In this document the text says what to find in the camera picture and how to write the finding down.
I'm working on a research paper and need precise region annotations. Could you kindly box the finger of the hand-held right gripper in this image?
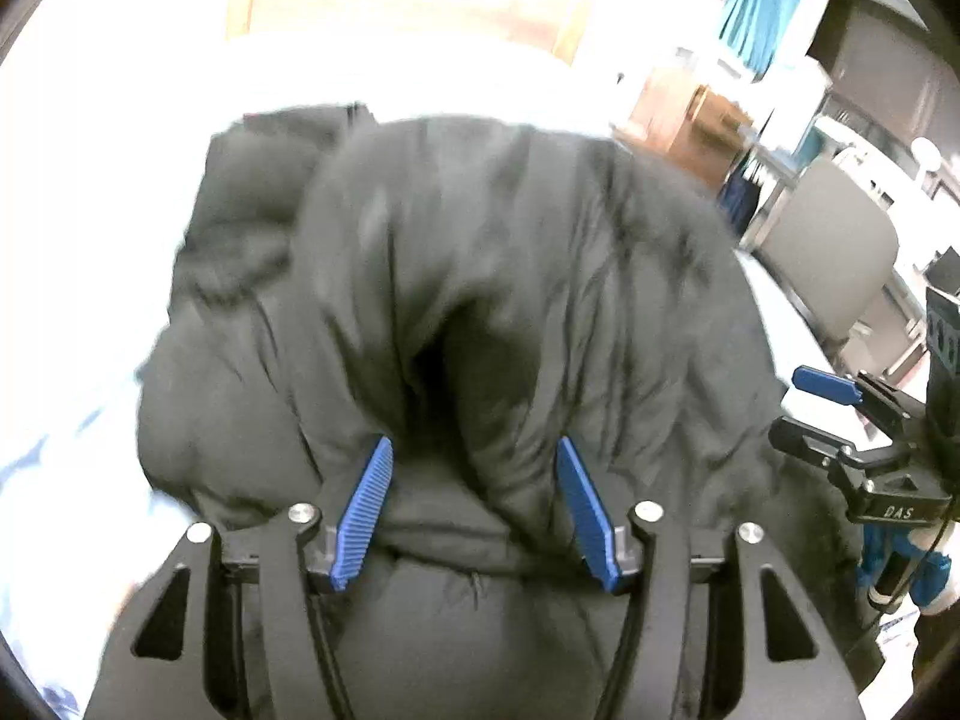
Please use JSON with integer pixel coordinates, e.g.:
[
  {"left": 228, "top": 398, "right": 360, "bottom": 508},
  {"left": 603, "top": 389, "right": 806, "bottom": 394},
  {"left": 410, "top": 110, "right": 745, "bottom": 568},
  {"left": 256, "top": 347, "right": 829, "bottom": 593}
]
[
  {"left": 793, "top": 365, "right": 920, "bottom": 440},
  {"left": 769, "top": 416, "right": 863, "bottom": 475}
]

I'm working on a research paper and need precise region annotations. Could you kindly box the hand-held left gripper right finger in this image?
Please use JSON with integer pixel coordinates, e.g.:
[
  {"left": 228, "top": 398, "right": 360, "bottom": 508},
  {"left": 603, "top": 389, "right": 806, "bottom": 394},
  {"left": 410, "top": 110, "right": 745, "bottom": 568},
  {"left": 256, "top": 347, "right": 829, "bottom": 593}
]
[{"left": 555, "top": 435, "right": 863, "bottom": 720}]

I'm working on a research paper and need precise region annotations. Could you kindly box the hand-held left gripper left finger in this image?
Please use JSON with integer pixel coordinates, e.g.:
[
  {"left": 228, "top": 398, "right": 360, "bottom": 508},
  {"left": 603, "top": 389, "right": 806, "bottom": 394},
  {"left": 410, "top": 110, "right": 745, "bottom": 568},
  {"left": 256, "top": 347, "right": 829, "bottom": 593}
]
[{"left": 82, "top": 435, "right": 395, "bottom": 720}]

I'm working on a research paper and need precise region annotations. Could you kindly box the black hooded puffer coat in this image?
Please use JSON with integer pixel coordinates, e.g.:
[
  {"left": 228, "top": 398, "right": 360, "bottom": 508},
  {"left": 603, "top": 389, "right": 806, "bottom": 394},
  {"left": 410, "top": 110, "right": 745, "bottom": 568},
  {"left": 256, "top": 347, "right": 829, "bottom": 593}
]
[{"left": 136, "top": 101, "right": 863, "bottom": 720}]

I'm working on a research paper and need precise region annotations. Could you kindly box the grey office chair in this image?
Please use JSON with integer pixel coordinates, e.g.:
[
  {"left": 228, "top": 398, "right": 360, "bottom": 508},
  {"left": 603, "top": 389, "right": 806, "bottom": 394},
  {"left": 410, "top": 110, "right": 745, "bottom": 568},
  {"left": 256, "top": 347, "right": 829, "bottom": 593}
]
[{"left": 742, "top": 157, "right": 927, "bottom": 380}]

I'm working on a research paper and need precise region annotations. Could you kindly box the white study desk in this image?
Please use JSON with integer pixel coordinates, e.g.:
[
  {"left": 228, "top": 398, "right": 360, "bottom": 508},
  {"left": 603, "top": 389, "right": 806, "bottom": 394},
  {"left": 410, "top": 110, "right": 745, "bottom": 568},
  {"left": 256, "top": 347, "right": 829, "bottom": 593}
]
[{"left": 795, "top": 101, "right": 960, "bottom": 301}]

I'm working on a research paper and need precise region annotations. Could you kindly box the white desk lamp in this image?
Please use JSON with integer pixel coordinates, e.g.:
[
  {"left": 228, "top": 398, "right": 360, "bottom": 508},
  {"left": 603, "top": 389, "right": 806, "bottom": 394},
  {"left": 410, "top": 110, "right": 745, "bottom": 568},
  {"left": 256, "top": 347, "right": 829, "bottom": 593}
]
[{"left": 911, "top": 136, "right": 947, "bottom": 200}]

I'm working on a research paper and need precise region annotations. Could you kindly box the wooden drawer box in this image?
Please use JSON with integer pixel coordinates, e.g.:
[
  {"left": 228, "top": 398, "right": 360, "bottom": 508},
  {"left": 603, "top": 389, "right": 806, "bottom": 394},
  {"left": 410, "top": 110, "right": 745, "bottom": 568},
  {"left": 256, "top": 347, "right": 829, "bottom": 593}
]
[{"left": 626, "top": 67, "right": 755, "bottom": 200}]

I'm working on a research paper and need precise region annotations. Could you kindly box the bed with blue printed sheet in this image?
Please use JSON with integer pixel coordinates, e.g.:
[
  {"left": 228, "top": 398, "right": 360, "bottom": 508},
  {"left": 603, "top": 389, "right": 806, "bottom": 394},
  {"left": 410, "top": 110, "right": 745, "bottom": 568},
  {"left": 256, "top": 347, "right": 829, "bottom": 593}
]
[{"left": 0, "top": 30, "right": 848, "bottom": 720}]

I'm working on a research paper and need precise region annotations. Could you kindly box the teal curtain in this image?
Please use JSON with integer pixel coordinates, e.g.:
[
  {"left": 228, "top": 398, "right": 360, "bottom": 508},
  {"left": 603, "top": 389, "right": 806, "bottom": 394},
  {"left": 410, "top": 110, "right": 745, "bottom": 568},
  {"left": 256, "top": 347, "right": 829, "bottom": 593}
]
[{"left": 718, "top": 0, "right": 815, "bottom": 80}]

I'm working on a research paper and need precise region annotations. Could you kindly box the wooden headboard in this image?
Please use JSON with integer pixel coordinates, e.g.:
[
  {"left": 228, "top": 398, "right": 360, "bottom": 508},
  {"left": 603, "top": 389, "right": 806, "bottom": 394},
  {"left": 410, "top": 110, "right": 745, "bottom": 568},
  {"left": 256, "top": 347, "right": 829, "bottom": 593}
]
[{"left": 225, "top": 0, "right": 593, "bottom": 65}]

